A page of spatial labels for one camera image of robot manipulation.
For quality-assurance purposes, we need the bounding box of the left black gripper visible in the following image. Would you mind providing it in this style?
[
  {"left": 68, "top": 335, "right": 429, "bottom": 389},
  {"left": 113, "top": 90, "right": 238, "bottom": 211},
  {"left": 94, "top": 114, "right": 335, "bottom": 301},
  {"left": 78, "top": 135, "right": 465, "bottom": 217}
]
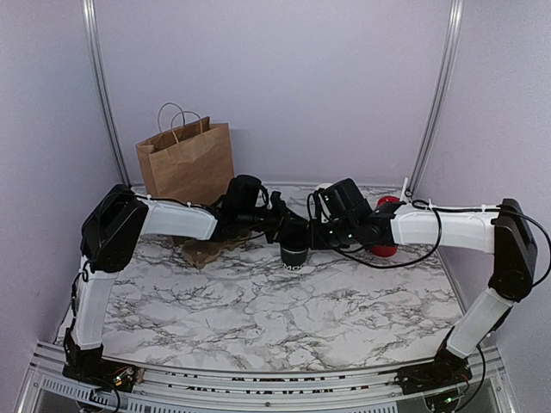
[{"left": 238, "top": 198, "right": 308, "bottom": 244}]

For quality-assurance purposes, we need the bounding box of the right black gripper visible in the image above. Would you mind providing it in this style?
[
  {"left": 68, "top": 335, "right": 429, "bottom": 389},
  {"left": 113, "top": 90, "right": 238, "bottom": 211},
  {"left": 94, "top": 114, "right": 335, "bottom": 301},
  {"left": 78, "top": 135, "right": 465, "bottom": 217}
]
[{"left": 303, "top": 219, "right": 358, "bottom": 251}]

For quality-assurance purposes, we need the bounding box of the black plastic cup lid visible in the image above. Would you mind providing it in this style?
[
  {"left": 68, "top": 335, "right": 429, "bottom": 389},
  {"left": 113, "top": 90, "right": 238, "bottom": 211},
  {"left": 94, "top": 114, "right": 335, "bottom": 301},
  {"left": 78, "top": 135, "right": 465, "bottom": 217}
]
[{"left": 280, "top": 229, "right": 310, "bottom": 253}]

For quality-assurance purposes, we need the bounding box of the black paper coffee cup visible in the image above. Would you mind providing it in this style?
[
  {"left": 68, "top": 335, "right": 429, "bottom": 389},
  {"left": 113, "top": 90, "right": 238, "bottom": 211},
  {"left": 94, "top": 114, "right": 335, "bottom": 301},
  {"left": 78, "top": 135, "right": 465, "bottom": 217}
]
[{"left": 280, "top": 246, "right": 309, "bottom": 271}]

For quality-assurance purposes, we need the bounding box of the cardboard cup carrier tray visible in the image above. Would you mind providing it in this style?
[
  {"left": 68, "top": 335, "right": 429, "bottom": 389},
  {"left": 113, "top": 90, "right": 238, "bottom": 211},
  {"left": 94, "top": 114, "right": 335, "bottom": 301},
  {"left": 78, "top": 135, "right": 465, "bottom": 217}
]
[{"left": 182, "top": 231, "right": 252, "bottom": 269}]

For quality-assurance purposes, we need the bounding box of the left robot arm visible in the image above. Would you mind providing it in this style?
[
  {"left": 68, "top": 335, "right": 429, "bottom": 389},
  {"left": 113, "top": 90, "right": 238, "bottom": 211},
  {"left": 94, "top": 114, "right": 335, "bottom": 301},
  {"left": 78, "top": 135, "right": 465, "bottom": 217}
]
[{"left": 63, "top": 176, "right": 310, "bottom": 392}]

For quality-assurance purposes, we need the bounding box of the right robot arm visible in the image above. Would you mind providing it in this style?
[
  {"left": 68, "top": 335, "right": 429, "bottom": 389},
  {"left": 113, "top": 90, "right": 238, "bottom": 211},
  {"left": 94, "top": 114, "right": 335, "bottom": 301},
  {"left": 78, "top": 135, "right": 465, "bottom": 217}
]
[{"left": 306, "top": 189, "right": 538, "bottom": 394}]

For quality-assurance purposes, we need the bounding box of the red cylindrical holder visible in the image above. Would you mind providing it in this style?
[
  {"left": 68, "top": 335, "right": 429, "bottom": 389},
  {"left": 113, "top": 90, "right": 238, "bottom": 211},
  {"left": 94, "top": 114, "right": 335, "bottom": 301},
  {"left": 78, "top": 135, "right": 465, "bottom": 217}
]
[{"left": 370, "top": 195, "right": 399, "bottom": 257}]

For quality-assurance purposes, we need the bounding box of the stack of paper cups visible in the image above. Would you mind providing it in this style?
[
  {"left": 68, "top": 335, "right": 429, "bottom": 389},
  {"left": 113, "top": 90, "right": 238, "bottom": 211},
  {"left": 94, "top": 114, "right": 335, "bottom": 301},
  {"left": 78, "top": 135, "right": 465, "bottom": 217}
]
[{"left": 314, "top": 182, "right": 333, "bottom": 201}]

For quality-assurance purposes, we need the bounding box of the brown paper bag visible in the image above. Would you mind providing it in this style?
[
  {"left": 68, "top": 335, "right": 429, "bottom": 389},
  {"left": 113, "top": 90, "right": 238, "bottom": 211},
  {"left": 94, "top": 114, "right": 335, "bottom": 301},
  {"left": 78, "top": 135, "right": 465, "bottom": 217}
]
[{"left": 136, "top": 116, "right": 235, "bottom": 205}]

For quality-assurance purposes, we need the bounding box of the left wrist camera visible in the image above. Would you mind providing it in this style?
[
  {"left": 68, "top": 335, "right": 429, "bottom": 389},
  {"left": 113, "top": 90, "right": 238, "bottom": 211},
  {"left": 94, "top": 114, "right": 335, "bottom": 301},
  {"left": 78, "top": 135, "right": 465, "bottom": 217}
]
[{"left": 218, "top": 175, "right": 269, "bottom": 224}]

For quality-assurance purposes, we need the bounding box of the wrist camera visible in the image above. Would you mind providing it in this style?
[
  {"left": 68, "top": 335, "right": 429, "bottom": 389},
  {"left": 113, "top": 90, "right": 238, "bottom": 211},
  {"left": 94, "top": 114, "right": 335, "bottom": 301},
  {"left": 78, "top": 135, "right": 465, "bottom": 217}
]
[
  {"left": 313, "top": 177, "right": 373, "bottom": 223},
  {"left": 218, "top": 175, "right": 269, "bottom": 224}
]

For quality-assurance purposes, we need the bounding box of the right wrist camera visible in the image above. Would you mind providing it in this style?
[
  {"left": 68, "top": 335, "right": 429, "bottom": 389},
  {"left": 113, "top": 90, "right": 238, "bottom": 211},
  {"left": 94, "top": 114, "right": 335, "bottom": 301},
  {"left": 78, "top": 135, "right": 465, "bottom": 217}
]
[{"left": 313, "top": 177, "right": 373, "bottom": 223}]

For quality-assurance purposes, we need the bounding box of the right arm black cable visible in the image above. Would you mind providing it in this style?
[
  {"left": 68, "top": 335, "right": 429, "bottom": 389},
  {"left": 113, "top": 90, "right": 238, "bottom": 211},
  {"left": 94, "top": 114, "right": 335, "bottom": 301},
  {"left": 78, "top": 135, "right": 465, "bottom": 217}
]
[{"left": 305, "top": 191, "right": 551, "bottom": 379}]

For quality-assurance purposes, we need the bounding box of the right aluminium frame post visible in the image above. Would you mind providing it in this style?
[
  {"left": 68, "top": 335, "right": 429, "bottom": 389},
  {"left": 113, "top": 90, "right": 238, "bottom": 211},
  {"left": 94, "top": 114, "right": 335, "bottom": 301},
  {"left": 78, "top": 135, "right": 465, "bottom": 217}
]
[{"left": 407, "top": 0, "right": 464, "bottom": 194}]

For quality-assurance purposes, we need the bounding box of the aluminium frame post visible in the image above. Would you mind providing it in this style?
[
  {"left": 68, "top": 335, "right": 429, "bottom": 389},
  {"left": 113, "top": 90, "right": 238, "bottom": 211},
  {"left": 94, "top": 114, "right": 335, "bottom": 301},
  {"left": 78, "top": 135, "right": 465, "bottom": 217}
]
[
  {"left": 407, "top": 0, "right": 464, "bottom": 194},
  {"left": 82, "top": 0, "right": 131, "bottom": 186}
]

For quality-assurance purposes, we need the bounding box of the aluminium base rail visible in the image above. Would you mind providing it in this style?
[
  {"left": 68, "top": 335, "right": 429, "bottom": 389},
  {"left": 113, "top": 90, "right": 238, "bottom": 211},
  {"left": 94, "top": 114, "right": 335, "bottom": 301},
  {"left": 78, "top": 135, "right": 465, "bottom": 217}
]
[{"left": 15, "top": 342, "right": 518, "bottom": 412}]

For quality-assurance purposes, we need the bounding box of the left aluminium frame post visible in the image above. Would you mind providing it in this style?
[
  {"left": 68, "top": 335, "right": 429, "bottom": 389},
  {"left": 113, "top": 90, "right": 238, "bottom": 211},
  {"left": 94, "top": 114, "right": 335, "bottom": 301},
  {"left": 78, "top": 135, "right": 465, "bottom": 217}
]
[{"left": 82, "top": 0, "right": 131, "bottom": 186}]

